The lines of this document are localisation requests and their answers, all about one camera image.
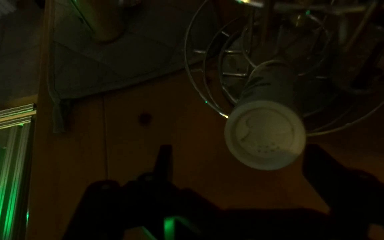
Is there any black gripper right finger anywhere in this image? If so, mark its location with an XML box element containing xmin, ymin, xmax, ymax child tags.
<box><xmin>301</xmin><ymin>143</ymin><xmax>372</xmax><ymax>216</ymax></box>

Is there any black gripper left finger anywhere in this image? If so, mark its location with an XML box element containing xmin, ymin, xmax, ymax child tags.
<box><xmin>153</xmin><ymin>143</ymin><xmax>176</xmax><ymax>184</ymax></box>

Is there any silver wire spice rack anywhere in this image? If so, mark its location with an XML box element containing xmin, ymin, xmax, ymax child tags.
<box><xmin>181</xmin><ymin>0</ymin><xmax>384</xmax><ymax>138</ymax></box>

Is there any white spice shaker container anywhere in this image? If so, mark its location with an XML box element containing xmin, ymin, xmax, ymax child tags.
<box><xmin>223</xmin><ymin>59</ymin><xmax>308</xmax><ymax>172</ymax></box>

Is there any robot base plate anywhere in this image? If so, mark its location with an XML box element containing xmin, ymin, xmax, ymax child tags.
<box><xmin>0</xmin><ymin>103</ymin><xmax>39</xmax><ymax>240</ymax></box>

